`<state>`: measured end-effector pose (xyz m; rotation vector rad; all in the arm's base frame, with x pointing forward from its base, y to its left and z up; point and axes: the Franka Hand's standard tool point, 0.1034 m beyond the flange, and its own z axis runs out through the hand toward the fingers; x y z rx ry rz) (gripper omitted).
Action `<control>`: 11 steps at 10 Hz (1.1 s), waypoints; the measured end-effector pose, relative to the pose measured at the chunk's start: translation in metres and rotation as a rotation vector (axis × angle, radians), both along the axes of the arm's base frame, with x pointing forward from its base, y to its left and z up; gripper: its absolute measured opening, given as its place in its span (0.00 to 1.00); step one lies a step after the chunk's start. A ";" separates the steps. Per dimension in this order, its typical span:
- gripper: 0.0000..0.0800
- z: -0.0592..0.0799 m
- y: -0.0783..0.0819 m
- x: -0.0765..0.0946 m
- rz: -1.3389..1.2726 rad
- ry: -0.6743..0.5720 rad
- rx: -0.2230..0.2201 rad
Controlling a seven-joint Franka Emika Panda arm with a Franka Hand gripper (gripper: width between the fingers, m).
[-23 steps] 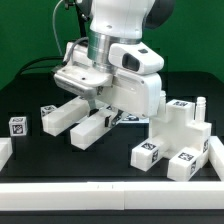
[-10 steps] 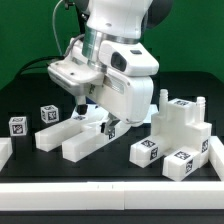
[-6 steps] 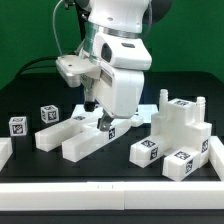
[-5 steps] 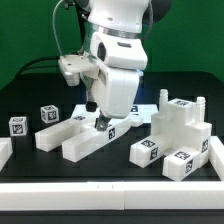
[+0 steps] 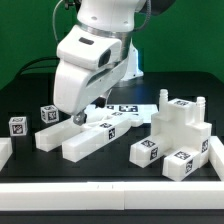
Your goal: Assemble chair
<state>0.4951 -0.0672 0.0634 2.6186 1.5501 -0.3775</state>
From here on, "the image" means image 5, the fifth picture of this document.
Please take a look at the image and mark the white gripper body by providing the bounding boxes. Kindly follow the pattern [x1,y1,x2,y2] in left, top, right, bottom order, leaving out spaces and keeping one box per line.
[53,59,128,115]

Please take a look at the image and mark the white right wall block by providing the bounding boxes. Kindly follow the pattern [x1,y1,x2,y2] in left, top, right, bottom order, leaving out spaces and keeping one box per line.
[209,136,224,182]

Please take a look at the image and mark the white tag base sheet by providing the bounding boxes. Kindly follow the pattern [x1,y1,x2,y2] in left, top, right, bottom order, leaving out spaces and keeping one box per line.
[106,104,158,115]

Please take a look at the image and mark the white chair back frame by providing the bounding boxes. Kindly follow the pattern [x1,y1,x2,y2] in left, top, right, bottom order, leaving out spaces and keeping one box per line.
[35,108,143,162]

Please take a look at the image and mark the white wall block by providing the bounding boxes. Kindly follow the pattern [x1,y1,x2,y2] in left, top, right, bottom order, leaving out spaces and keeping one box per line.
[209,136,224,182]
[0,138,12,171]

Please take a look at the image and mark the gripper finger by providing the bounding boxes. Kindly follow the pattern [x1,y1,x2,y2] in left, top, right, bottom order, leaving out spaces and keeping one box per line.
[73,111,87,126]
[95,89,111,108]

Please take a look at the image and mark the black cables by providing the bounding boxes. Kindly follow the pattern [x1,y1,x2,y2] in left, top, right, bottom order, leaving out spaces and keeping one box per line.
[14,55,61,78]

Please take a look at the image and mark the grey thin cable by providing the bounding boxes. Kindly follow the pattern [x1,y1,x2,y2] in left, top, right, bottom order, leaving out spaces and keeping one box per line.
[52,0,67,46]

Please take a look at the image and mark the white left wall block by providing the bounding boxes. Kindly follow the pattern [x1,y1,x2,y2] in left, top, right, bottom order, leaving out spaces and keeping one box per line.
[0,138,12,171]

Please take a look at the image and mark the white chair seat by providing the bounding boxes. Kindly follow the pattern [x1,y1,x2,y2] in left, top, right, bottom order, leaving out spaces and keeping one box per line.
[151,89,212,167]

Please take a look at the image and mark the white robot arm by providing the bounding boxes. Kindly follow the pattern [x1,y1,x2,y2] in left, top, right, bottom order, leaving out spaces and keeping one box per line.
[53,0,176,125]

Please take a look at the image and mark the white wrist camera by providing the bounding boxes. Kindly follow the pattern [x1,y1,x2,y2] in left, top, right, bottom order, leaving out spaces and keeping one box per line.
[57,25,122,71]

